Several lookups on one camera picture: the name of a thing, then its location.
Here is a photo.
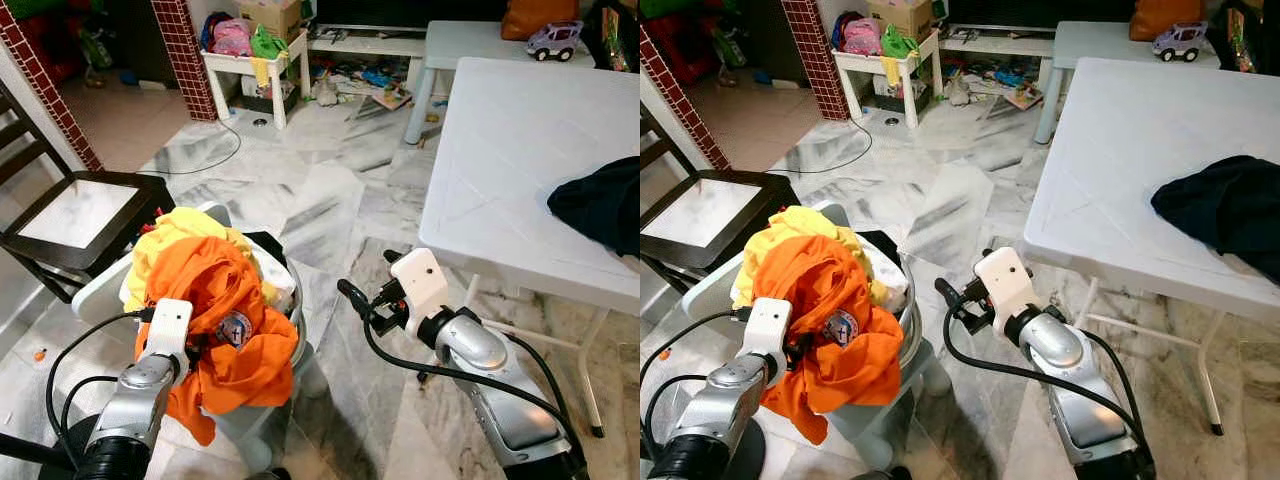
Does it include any white cloth in basket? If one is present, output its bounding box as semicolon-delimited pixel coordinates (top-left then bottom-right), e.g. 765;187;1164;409
860;240;909;311
255;250;299;308

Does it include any black television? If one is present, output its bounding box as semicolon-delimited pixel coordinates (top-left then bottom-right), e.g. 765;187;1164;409
945;0;1136;29
315;0;506;29

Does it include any yellow cloth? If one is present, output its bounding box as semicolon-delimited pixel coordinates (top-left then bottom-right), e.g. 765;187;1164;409
122;207;286;313
732;205;881;311

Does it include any dark wooden chair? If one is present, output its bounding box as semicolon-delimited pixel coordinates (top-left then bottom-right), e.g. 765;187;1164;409
0;80;178;303
640;115;801;296

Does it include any navy garment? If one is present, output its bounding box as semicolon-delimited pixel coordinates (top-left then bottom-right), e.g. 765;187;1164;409
547;157;641;259
1150;155;1280;286

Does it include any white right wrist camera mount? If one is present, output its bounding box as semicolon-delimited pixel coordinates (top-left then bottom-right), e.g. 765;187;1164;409
390;248;454;338
973;247;1036;336

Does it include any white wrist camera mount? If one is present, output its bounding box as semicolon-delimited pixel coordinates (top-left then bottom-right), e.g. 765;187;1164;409
145;298;195;363
390;248;454;338
745;297;793;363
973;247;1036;336

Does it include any cardboard box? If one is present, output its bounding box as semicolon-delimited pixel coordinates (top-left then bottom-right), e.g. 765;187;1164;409
865;0;936;41
235;0;304;41

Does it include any thin black floor cable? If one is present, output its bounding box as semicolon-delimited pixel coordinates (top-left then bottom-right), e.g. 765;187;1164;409
140;118;243;178
770;118;874;178

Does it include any orange shirt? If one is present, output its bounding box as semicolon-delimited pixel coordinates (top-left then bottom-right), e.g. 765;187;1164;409
135;237;300;447
745;235;906;447

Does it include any toy car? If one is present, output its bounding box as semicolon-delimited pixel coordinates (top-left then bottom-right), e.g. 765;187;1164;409
1150;22;1208;63
525;20;585;63

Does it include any pink bag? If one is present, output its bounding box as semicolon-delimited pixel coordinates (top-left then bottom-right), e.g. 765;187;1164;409
840;12;886;58
208;15;254;58

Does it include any orange bag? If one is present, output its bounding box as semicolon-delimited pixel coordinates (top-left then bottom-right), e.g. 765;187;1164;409
500;0;579;42
1130;0;1206;42

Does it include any white folding table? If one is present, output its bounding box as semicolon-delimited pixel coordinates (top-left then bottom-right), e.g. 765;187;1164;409
418;57;641;439
1020;57;1280;436

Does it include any green toy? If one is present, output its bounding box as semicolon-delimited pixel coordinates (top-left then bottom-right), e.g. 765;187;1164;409
880;25;921;61
250;25;291;61

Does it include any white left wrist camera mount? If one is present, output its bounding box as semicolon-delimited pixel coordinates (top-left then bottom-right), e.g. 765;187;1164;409
745;297;793;363
145;298;195;363

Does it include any small white table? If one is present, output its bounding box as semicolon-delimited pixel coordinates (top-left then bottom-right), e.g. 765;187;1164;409
200;30;309;132
830;30;941;132

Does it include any round grey laundry basket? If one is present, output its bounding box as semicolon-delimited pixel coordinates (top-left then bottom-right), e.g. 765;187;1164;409
685;200;936;473
70;200;333;473

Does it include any black bag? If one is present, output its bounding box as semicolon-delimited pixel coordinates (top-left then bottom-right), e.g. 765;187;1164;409
1205;0;1263;74
585;0;641;74

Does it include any white television shelf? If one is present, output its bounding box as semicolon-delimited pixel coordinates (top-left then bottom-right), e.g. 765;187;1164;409
938;25;1059;59
305;25;431;59

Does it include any pale side table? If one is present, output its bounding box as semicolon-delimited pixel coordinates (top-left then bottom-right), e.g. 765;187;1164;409
403;20;601;147
1033;20;1223;146

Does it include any black cloth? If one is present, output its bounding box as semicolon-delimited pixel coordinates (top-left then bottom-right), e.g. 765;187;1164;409
855;230;901;263

